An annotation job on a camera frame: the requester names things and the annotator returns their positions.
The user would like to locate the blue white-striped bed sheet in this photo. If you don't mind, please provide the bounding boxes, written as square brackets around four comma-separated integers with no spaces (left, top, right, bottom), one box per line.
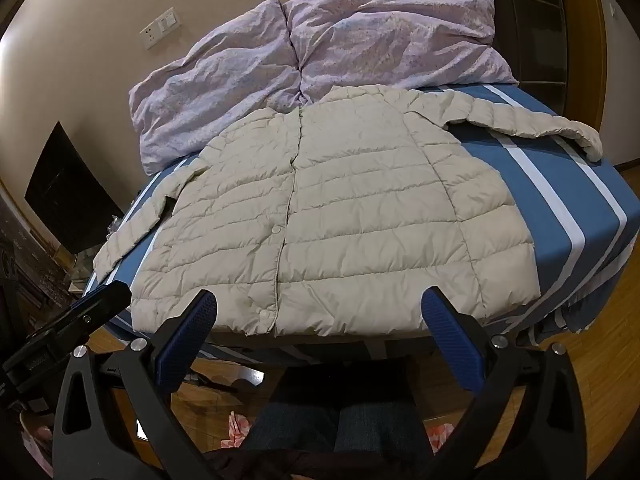
[82,82,640,361]

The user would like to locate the beige puffer jacket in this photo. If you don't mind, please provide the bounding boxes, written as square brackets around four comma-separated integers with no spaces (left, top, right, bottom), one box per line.
[92,85,603,337]

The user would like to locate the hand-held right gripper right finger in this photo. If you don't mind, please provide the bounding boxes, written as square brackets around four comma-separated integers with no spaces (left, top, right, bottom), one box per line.
[421,286,592,480]

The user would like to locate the black flat screen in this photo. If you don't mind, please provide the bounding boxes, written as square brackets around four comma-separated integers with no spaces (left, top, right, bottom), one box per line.
[25,121,126,257]

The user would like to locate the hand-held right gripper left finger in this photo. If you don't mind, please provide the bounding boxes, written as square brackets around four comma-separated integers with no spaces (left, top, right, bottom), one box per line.
[52,289,219,480]

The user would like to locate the person's legs in jeans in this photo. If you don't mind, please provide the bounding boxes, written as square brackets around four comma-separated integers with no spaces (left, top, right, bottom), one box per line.
[239,367,437,480]

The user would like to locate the cluttered dark desk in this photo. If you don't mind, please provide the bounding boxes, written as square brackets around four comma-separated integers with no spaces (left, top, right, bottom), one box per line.
[0,180,108,341]

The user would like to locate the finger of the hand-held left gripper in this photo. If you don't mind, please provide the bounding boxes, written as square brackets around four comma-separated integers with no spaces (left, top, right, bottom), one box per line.
[30,281,132,343]

